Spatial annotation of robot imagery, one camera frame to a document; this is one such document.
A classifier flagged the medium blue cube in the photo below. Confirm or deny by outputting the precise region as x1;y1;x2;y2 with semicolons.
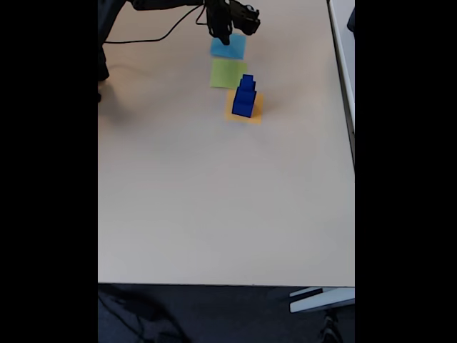
236;80;257;104

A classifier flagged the blue paper square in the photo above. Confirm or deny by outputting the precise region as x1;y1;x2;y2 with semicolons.
209;32;247;61

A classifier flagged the green paper square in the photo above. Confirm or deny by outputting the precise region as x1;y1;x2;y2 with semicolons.
209;59;248;90

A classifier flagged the orange paper square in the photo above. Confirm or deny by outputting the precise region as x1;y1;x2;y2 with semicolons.
224;89;266;126

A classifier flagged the large blue cube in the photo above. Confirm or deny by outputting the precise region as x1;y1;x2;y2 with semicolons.
231;89;258;119

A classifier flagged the white neighbouring table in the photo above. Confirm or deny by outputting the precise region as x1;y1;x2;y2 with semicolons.
326;0;356;169

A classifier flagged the white table foot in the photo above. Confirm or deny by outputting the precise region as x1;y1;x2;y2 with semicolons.
288;287;356;314

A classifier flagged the black camera box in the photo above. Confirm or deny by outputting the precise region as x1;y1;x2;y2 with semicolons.
230;1;262;36

